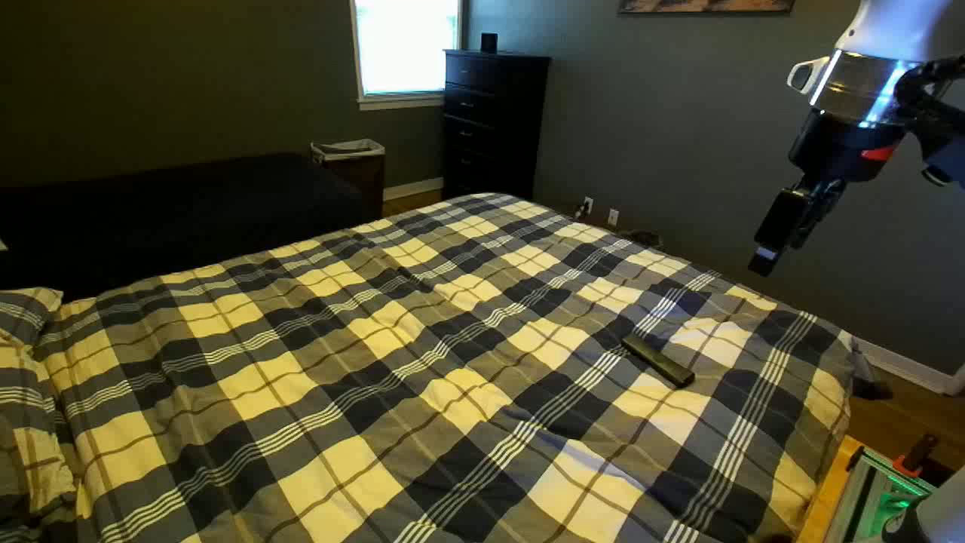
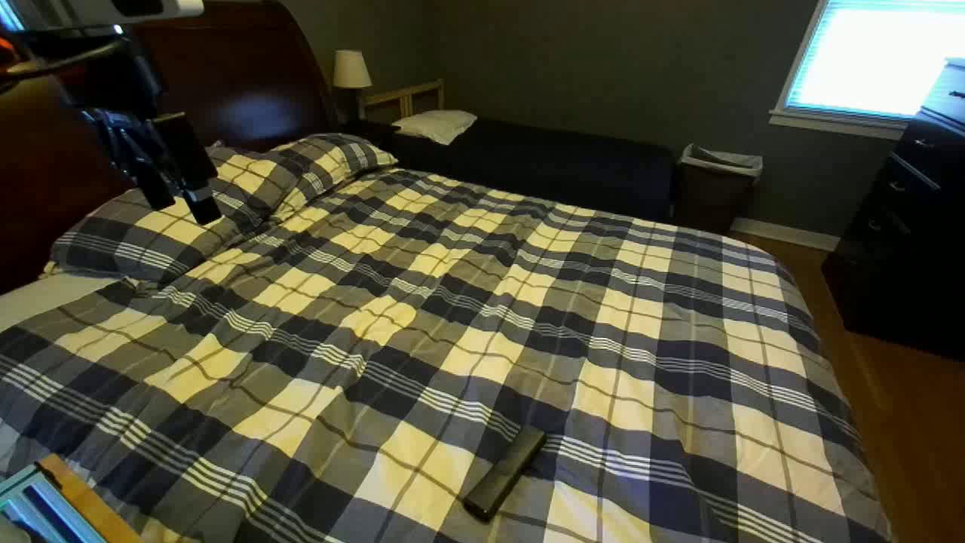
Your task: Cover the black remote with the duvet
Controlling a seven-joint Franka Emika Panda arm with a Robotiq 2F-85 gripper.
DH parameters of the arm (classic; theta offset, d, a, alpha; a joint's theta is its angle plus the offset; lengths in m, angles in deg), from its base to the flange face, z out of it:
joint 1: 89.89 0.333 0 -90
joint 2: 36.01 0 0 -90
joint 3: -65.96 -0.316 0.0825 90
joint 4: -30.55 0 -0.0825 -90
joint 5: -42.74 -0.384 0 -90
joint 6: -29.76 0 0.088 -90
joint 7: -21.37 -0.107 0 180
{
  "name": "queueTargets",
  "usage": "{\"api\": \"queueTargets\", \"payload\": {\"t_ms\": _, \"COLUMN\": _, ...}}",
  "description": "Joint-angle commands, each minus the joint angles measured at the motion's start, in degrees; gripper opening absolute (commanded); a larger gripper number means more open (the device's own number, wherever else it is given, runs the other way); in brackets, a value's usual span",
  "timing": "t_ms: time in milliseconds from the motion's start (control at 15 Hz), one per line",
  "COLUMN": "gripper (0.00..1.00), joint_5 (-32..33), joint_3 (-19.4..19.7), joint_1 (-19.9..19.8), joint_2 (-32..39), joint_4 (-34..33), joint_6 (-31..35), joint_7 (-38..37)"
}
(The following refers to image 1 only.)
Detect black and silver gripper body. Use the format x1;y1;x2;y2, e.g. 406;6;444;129
791;108;906;194

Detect plaid yellow grey duvet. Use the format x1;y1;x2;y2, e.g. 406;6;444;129
41;194;863;543

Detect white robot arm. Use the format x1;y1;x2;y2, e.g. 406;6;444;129
747;0;965;274

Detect black remote control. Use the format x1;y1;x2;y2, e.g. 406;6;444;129
621;335;694;388

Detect green and black equipment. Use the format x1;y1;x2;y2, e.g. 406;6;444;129
828;435;965;543

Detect tall black dresser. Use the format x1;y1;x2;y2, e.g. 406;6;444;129
444;51;549;199

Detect small dark object on dresser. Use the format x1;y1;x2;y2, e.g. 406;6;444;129
480;34;497;53

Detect bright window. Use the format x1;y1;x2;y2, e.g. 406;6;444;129
351;0;465;111

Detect dark wooden nightstand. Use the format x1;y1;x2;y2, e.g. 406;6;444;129
314;151;387;216

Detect grey items on nightstand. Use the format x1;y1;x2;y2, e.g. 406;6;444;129
310;138;387;161

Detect plaid pillow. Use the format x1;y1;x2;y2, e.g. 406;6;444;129
0;286;76;539

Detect framed wall picture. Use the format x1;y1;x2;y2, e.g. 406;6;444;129
619;0;797;14

